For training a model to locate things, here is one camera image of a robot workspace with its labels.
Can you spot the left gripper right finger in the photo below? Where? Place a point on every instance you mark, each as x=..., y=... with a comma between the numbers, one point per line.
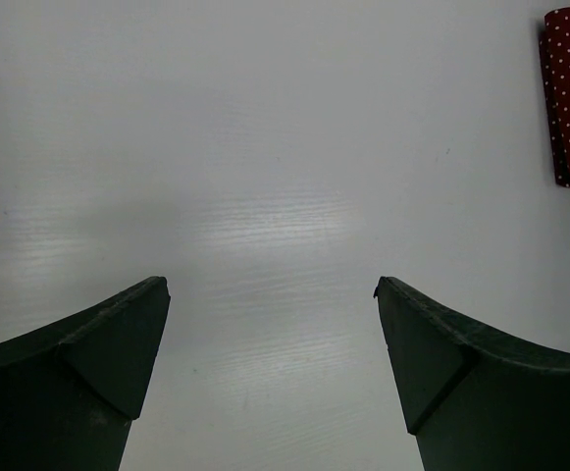
x=474, y=397

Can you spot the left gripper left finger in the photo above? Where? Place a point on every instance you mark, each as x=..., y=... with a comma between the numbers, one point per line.
x=70, y=391

